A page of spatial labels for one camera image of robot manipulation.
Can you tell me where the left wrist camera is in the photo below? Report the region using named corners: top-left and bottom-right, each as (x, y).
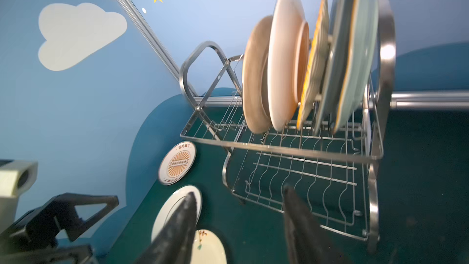
top-left (0, 159), bottom-right (39, 233)

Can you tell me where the small pale green plate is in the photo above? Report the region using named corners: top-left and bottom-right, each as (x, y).
top-left (333, 0), bottom-right (379, 132)

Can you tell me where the steel two-tier dish rack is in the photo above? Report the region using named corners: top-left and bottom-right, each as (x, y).
top-left (180, 0), bottom-right (396, 254)

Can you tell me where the dark blue speckled plate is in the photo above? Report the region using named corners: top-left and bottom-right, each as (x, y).
top-left (242, 15), bottom-right (273, 134)

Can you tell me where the left aluminium upright post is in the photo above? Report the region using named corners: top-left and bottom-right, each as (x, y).
top-left (117, 0), bottom-right (180, 82)

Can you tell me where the white plate with black motif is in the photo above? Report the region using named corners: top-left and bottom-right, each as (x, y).
top-left (151, 185), bottom-right (202, 242)

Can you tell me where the yellow woven plate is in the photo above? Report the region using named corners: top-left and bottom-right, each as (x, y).
top-left (296, 0), bottom-right (329, 130)

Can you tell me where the green rim Hao Wei plate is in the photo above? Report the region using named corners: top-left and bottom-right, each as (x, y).
top-left (267, 0), bottom-right (309, 132)

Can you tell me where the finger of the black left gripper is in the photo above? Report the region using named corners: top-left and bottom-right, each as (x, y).
top-left (7, 193), bottom-right (119, 242)
top-left (1, 244), bottom-right (95, 264)

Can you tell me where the cream floral plate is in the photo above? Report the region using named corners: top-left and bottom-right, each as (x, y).
top-left (190, 229), bottom-right (227, 264)

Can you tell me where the orange sunburst plate by rack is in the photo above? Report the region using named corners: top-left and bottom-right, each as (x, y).
top-left (158, 141), bottom-right (197, 185)

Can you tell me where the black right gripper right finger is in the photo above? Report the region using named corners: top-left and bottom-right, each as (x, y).
top-left (282, 185), bottom-right (351, 264)

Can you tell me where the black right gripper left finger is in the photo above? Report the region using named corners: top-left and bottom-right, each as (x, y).
top-left (135, 192), bottom-right (197, 264)

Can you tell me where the large pale green plate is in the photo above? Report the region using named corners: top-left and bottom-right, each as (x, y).
top-left (315, 0), bottom-right (361, 134)

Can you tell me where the aluminium back frame rail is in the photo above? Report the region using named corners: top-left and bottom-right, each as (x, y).
top-left (204, 90), bottom-right (469, 111)

